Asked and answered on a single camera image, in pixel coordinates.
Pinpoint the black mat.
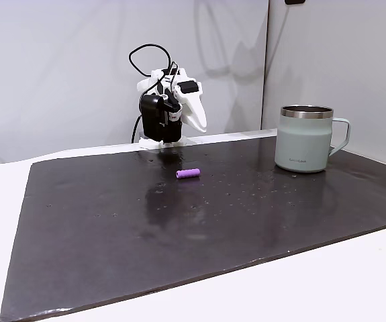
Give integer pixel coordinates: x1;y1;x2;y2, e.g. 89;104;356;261
0;135;386;322

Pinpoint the pale green steel mug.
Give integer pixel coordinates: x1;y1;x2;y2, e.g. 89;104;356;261
274;105;352;174

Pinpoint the purple pen grip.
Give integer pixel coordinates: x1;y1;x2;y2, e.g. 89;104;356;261
175;167;201;180

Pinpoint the black oval camera box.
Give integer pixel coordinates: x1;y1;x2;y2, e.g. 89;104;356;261
140;94;165;140

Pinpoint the black base power cable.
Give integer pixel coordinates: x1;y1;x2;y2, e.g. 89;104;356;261
131;115;143;144

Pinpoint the black camera cable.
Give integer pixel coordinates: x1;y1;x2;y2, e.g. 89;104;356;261
128;43;181;98

